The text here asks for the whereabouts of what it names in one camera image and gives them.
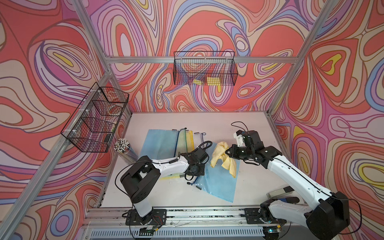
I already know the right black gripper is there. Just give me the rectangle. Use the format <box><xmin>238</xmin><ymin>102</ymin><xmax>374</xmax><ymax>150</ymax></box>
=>
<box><xmin>225</xmin><ymin>144</ymin><xmax>254</xmax><ymax>160</ymax></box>

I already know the white blue-zip document bag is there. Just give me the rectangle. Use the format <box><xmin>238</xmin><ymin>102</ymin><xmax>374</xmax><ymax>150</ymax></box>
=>
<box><xmin>193</xmin><ymin>133</ymin><xmax>206</xmax><ymax>150</ymax></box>

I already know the yellow wiping cloth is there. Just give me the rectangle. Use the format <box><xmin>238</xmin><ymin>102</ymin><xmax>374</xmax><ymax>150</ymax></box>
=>
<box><xmin>210</xmin><ymin>142</ymin><xmax>237</xmax><ymax>178</ymax></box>

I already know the light blue mesh document bag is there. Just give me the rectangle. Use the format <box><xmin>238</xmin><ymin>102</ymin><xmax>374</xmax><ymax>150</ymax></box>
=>
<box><xmin>196</xmin><ymin>143</ymin><xmax>240</xmax><ymax>203</ymax></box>

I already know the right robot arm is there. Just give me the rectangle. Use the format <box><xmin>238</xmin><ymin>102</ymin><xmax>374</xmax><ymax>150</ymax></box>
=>
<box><xmin>226</xmin><ymin>130</ymin><xmax>350</xmax><ymax>240</ymax></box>

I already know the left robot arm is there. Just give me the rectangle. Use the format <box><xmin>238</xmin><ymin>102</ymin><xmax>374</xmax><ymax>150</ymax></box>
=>
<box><xmin>120</xmin><ymin>141</ymin><xmax>213</xmax><ymax>219</ymax></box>

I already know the green zip document bag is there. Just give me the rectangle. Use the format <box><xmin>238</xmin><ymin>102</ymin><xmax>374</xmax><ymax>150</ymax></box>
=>
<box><xmin>175</xmin><ymin>128</ymin><xmax>188</xmax><ymax>157</ymax></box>

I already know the yellow document bag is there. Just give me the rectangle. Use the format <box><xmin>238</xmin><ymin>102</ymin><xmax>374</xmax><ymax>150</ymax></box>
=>
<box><xmin>160</xmin><ymin>130</ymin><xmax>193</xmax><ymax>180</ymax></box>

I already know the blue document bag leftmost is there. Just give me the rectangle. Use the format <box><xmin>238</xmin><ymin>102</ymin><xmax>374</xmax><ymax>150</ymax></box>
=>
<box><xmin>139</xmin><ymin>130</ymin><xmax>179</xmax><ymax>160</ymax></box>

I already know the grey stapler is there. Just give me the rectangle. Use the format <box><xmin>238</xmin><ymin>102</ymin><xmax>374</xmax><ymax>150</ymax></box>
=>
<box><xmin>267</xmin><ymin>186</ymin><xmax>300</xmax><ymax>204</ymax></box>

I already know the clear pencil holder cup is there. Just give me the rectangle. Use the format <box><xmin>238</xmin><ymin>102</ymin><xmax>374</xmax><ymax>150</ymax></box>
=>
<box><xmin>114</xmin><ymin>139</ymin><xmax>138</xmax><ymax>165</ymax></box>

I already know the yellow sponge in basket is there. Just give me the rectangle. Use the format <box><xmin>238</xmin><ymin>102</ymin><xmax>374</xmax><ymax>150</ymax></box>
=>
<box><xmin>192</xmin><ymin>77</ymin><xmax>222</xmax><ymax>86</ymax></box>

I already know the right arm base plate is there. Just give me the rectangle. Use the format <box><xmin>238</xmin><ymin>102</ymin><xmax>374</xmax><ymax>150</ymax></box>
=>
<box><xmin>240</xmin><ymin>208</ymin><xmax>287</xmax><ymax>225</ymax></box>

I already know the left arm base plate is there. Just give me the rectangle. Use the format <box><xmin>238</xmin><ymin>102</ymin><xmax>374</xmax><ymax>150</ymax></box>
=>
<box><xmin>122</xmin><ymin>209</ymin><xmax>167</xmax><ymax>226</ymax></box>

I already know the black wire basket back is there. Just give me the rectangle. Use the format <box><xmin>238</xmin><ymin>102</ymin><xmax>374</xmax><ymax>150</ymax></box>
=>
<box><xmin>173</xmin><ymin>50</ymin><xmax>239</xmax><ymax>86</ymax></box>

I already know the black wire basket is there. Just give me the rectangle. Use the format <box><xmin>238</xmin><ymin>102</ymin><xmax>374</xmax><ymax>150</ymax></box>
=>
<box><xmin>61</xmin><ymin>83</ymin><xmax>129</xmax><ymax>153</ymax></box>
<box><xmin>173</xmin><ymin>50</ymin><xmax>239</xmax><ymax>86</ymax></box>

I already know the black wire basket left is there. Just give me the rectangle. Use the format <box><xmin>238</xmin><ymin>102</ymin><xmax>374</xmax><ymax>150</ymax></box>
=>
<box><xmin>61</xmin><ymin>83</ymin><xmax>129</xmax><ymax>153</ymax></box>

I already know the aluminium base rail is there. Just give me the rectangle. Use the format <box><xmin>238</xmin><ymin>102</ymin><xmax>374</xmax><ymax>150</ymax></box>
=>
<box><xmin>74</xmin><ymin>205</ymin><xmax>334</xmax><ymax>240</ymax></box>

